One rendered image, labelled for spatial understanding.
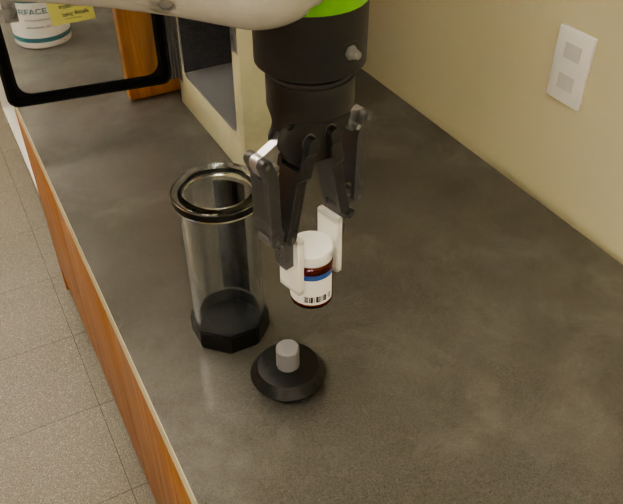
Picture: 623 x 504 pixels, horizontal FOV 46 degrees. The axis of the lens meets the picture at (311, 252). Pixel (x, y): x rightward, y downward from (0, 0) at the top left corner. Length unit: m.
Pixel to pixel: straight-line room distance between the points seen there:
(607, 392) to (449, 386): 0.19
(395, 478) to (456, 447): 0.08
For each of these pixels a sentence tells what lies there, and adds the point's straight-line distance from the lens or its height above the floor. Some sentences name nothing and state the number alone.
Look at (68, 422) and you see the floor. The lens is 2.17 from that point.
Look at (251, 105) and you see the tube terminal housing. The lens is 1.20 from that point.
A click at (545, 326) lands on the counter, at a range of 1.03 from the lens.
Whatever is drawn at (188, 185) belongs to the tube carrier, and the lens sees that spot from 0.87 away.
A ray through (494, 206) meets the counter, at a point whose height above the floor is 0.94.
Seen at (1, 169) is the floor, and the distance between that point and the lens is 3.27.
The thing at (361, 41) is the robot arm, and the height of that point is 1.41.
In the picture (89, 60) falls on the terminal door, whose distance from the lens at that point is 1.45.
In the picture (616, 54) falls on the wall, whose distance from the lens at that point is 1.13.
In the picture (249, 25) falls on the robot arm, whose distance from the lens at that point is 0.43.
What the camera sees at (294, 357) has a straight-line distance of 0.87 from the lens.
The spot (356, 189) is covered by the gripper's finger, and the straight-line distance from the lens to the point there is 0.71.
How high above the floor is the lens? 1.64
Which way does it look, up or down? 39 degrees down
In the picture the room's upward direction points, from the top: straight up
